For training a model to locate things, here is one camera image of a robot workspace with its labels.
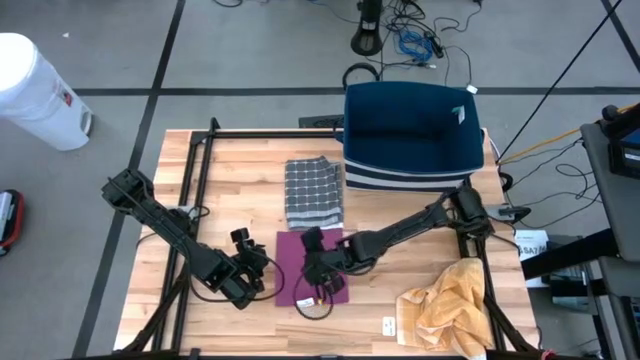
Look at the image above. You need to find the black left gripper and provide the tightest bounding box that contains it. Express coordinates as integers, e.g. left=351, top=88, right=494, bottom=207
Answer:
left=227, top=227, right=274, bottom=307

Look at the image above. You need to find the black desk crossbar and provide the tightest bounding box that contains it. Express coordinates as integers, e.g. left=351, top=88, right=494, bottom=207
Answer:
left=519, top=227, right=621, bottom=281

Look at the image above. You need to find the magenta towel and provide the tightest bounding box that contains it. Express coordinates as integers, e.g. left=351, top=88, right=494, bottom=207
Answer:
left=274, top=228, right=350, bottom=307

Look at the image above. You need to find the blue floor cable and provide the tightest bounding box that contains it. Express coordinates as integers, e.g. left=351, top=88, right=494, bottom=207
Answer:
left=397, top=28, right=435, bottom=65

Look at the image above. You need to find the yellow checked towel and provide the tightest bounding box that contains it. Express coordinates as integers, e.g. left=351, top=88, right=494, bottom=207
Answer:
left=395, top=257, right=496, bottom=360

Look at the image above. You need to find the white trash bin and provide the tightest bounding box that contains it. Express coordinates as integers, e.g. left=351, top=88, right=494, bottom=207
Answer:
left=0, top=32, right=95, bottom=152

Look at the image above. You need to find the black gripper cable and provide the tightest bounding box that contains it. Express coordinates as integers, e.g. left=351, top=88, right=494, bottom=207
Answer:
left=292, top=272, right=335, bottom=321
left=189, top=257, right=286, bottom=304

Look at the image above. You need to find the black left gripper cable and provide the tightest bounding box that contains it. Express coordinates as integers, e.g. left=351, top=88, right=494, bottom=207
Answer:
left=189, top=257, right=286, bottom=304

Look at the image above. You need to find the black table frame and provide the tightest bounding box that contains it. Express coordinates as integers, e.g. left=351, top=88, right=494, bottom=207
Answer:
left=117, top=117, right=544, bottom=360

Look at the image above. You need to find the black cable loop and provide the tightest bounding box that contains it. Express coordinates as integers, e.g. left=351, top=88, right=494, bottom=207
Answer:
left=341, top=61, right=381, bottom=92

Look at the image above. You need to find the white paper sheet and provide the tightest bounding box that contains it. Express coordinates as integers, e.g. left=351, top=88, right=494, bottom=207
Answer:
left=513, top=228, right=551, bottom=290

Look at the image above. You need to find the black monitor box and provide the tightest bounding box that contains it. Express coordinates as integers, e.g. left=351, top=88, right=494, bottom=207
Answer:
left=599, top=103, right=640, bottom=181

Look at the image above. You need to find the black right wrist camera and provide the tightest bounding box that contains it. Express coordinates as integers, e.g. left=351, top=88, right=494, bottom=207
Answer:
left=322, top=274, right=347, bottom=297

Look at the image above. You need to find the long black cable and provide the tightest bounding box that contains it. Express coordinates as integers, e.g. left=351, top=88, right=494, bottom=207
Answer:
left=497, top=0, right=626, bottom=164

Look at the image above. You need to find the grey white-checked towel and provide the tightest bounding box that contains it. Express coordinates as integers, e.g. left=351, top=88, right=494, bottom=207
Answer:
left=284, top=155, right=345, bottom=231

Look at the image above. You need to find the black floor stand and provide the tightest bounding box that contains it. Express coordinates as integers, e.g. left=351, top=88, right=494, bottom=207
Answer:
left=349, top=0, right=385, bottom=57

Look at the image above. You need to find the grey desk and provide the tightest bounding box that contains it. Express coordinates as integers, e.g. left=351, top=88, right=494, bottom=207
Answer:
left=579, top=122, right=640, bottom=264

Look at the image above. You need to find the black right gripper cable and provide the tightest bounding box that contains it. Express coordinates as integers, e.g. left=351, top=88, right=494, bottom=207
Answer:
left=292, top=272, right=335, bottom=321

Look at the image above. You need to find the navy white striped basket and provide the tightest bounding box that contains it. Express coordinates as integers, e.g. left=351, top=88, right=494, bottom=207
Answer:
left=333, top=80, right=486, bottom=192

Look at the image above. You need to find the yellow cable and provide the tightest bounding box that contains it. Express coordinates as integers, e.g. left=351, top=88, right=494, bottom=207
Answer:
left=497, top=102, right=640, bottom=166

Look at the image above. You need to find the red black device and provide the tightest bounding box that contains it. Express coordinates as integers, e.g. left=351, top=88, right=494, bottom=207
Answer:
left=0, top=188, right=25, bottom=258

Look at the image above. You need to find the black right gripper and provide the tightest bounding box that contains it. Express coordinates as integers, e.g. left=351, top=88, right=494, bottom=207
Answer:
left=301, top=226, right=362, bottom=287

